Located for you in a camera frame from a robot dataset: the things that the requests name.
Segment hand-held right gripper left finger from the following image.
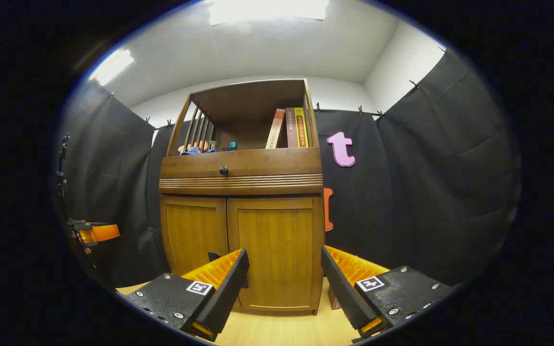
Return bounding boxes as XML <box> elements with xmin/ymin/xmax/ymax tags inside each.
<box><xmin>122</xmin><ymin>248</ymin><xmax>250</xmax><ymax>342</ymax></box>

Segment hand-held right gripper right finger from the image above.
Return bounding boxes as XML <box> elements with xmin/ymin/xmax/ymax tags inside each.
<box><xmin>321</xmin><ymin>245</ymin><xmax>455</xmax><ymax>343</ymax></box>

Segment wooden shoe cabinet door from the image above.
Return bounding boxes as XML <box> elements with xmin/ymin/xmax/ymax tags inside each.
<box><xmin>160</xmin><ymin>196</ymin><xmax>229</xmax><ymax>279</ymax></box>
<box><xmin>227</xmin><ymin>195</ymin><xmax>325</xmax><ymax>315</ymax></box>

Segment wooden double-door shoe cabinet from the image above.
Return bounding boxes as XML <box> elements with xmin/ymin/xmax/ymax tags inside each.
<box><xmin>158</xmin><ymin>78</ymin><xmax>326</xmax><ymax>316</ymax></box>

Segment wooden cabinet drawer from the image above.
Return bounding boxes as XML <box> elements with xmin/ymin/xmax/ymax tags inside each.
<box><xmin>159</xmin><ymin>147</ymin><xmax>324</xmax><ymax>195</ymax></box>

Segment black backdrop cloth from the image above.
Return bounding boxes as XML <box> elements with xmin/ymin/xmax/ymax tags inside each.
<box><xmin>56</xmin><ymin>48</ymin><xmax>523</xmax><ymax>289</ymax></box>

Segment small ceiling light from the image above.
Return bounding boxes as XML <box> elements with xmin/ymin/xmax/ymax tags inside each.
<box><xmin>89</xmin><ymin>49</ymin><xmax>135</xmax><ymax>86</ymax></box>

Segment dark red book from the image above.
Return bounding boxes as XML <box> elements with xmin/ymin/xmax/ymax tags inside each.
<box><xmin>285</xmin><ymin>108</ymin><xmax>298</xmax><ymax>148</ymax></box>

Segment large ceiling light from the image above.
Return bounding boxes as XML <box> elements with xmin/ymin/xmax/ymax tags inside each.
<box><xmin>208</xmin><ymin>0</ymin><xmax>329</xmax><ymax>25</ymax></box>

